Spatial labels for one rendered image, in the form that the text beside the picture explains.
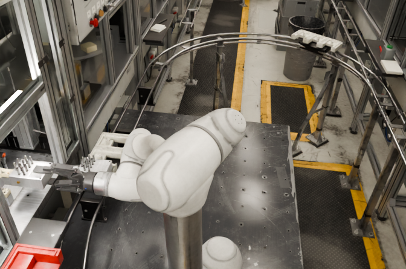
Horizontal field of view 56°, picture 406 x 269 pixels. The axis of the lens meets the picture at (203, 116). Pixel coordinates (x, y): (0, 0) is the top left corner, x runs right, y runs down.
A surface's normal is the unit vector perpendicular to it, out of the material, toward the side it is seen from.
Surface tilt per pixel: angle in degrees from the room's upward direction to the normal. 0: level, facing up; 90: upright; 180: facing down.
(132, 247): 0
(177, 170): 33
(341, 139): 0
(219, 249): 6
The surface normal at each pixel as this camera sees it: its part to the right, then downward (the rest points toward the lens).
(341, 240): 0.04, -0.81
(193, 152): 0.44, -0.50
